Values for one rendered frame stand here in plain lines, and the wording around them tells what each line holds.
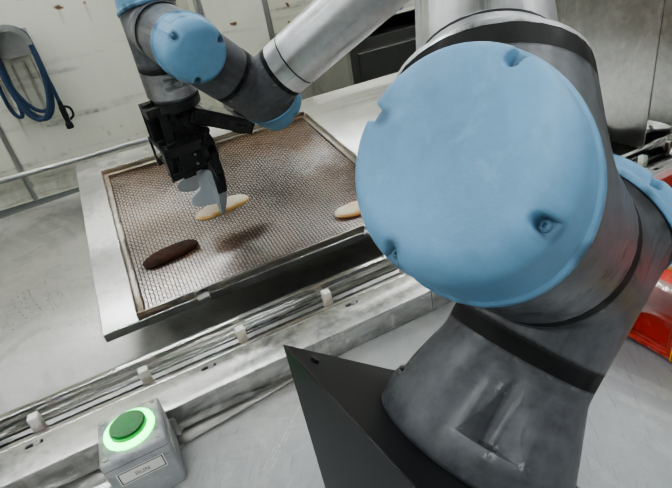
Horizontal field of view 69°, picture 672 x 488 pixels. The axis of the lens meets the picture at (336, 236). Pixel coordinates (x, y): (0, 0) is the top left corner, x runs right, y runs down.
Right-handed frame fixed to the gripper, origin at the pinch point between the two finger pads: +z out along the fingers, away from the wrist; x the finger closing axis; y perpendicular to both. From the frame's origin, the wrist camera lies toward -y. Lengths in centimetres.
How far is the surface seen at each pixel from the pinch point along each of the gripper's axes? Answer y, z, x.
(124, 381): 25.7, 8.7, 18.7
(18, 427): 39.2, 8.7, 16.7
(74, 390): 31.7, 8.1, 16.2
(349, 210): -19.4, 5.7, 11.4
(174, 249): 10.1, 5.6, -0.1
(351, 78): -118, 46, -123
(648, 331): -30, 3, 59
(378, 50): -133, 36, -120
